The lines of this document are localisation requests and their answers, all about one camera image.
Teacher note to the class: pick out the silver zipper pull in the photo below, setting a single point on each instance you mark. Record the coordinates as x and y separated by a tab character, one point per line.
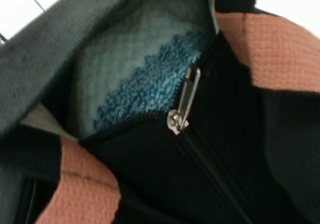
185	101

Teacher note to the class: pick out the blue terry towel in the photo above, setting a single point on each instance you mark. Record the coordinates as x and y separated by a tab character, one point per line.
140	84

